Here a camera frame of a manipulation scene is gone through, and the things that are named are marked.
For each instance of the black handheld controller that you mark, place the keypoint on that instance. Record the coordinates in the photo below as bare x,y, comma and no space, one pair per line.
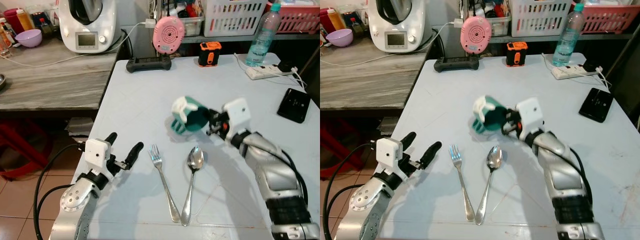
148,64
456,64

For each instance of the white plastic basket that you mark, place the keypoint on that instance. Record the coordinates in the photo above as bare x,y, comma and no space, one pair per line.
235,17
542,17

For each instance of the red plastic stool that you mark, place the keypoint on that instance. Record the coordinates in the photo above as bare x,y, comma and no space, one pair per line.
335,147
20,150

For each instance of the red plastic basket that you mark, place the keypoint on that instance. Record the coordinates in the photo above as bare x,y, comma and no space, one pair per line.
607,21
297,21

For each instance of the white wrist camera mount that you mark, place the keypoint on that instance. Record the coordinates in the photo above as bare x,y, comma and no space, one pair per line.
530,116
238,114
388,151
97,152

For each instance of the red plastic container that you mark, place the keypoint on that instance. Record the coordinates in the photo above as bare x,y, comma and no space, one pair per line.
326,21
10,21

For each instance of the black plug adapter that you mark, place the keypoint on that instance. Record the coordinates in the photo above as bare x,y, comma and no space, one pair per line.
286,66
591,66

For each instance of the orange black tape measure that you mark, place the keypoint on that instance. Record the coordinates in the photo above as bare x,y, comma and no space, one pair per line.
210,54
516,54

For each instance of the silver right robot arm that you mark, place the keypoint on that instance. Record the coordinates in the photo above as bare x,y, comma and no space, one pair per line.
275,180
565,180

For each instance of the white charger plug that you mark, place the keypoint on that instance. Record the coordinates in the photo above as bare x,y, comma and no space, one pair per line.
150,23
458,23

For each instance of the white power strip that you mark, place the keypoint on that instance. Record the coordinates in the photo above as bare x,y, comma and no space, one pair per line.
262,73
567,73

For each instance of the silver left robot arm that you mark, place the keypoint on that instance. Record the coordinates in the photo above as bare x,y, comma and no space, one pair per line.
75,202
362,202

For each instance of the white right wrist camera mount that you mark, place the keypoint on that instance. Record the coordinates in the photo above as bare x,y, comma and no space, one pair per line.
530,116
238,114

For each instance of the clear plastic storage box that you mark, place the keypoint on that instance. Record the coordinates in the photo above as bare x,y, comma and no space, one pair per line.
192,22
500,22

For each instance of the clear plastic water bottle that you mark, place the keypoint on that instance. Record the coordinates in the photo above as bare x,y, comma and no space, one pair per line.
568,35
262,35

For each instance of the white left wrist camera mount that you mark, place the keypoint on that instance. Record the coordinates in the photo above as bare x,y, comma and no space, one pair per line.
97,152
388,151

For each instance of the grey wooden side counter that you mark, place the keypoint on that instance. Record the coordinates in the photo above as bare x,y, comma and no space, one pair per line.
370,80
55,80

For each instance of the orange sauce bottle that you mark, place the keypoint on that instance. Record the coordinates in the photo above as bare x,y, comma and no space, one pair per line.
24,21
336,20

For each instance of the black flat phone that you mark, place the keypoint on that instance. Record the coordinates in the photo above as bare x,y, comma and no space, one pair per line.
596,105
294,105

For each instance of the purple plastic bowl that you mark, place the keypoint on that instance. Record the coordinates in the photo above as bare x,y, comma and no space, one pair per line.
340,38
29,38

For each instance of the pink round gadget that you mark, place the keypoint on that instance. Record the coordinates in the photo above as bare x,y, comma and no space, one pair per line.
168,35
475,35

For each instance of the white kitchen food processor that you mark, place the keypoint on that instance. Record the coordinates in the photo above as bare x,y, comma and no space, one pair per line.
396,27
87,27

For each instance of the steel fork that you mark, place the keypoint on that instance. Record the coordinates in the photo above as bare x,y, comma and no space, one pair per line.
461,180
163,180

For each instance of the steel spoon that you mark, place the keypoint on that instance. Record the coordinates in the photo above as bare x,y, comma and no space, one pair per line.
195,159
494,159

